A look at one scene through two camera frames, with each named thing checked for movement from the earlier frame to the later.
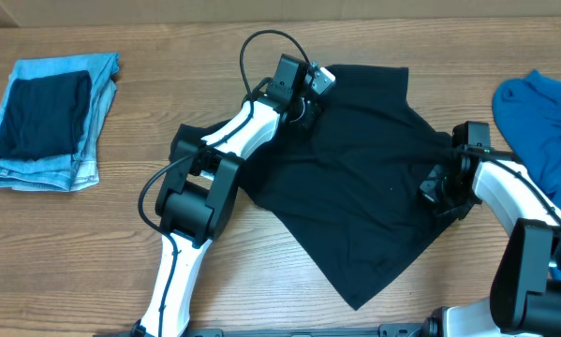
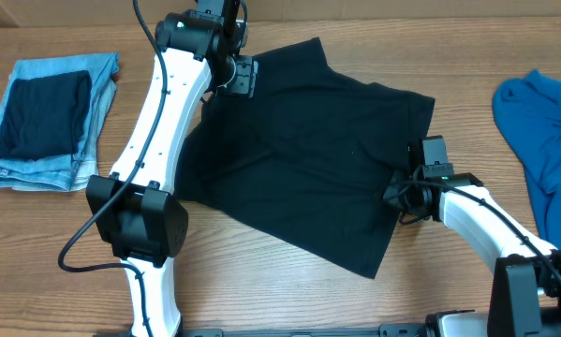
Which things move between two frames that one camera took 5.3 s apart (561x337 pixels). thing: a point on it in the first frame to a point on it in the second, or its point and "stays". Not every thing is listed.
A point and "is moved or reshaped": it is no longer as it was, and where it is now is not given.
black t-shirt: [352, 180] is moved or reshaped
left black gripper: [309, 110] to [242, 76]
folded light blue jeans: [68, 173] stays
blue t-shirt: [538, 118] stays
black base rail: [391, 330] stays
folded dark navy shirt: [44, 117] stays
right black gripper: [435, 188] to [414, 156]
